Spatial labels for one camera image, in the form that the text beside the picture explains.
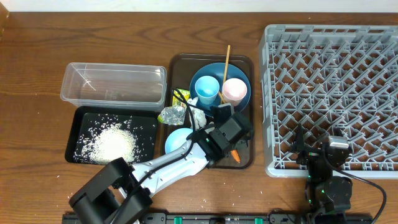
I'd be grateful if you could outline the white napkin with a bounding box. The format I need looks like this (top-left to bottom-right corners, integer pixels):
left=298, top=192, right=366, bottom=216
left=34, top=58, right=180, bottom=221
left=187, top=97, right=206, bottom=130

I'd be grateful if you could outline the orange carrot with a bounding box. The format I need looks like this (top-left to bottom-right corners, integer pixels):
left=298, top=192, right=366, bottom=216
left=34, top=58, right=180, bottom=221
left=231, top=150, right=241, bottom=163

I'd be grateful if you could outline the light blue bowl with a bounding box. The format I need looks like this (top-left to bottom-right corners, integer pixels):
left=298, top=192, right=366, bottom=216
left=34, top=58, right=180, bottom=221
left=165, top=128, right=193, bottom=154

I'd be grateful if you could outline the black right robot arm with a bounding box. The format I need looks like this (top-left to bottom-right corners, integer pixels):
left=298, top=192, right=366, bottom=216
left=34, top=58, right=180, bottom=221
left=290, top=124, right=353, bottom=223

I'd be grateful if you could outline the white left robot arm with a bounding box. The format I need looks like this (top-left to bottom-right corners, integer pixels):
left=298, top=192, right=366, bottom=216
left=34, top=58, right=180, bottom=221
left=69, top=111, right=254, bottom=223

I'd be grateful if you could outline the grey dishwasher rack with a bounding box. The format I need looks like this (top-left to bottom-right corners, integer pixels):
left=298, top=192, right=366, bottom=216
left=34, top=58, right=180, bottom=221
left=259, top=24, right=397, bottom=179

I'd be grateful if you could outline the wooden chopstick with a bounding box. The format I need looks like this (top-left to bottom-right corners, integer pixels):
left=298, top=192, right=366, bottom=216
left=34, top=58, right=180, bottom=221
left=218, top=91, right=226, bottom=104
left=223, top=45, right=231, bottom=84

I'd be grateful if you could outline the pink cup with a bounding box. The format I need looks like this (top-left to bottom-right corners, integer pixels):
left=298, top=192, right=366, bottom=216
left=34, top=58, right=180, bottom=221
left=221, top=78, right=248, bottom=106

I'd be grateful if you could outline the light blue cup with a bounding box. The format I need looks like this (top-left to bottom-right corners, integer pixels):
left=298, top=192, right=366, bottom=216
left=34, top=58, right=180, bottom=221
left=195, top=76, right=220, bottom=105

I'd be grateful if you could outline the dark blue plate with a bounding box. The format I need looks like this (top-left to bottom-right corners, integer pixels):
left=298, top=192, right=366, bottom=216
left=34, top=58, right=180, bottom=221
left=190, top=62, right=251, bottom=117

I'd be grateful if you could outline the yellow green snack wrapper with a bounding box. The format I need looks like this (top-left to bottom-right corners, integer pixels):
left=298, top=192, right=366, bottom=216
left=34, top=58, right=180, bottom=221
left=157, top=88, right=190, bottom=126

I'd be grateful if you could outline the brown serving tray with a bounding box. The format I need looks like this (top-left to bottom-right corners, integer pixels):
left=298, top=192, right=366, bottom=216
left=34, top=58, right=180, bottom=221
left=165, top=54, right=255, bottom=170

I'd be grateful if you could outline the clear plastic bin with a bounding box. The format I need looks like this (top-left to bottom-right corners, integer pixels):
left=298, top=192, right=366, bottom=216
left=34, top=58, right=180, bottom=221
left=60, top=62, right=167, bottom=112

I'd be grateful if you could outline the pile of white rice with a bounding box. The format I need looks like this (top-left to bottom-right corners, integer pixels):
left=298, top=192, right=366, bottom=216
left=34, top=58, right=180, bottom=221
left=73, top=113, right=142, bottom=165

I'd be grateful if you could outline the black plastic tray bin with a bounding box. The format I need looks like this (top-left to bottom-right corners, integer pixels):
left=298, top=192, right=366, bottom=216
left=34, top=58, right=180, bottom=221
left=65, top=106, right=158, bottom=164

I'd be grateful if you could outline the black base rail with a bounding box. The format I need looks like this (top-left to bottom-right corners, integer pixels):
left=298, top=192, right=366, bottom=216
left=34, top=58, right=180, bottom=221
left=62, top=212, right=374, bottom=224

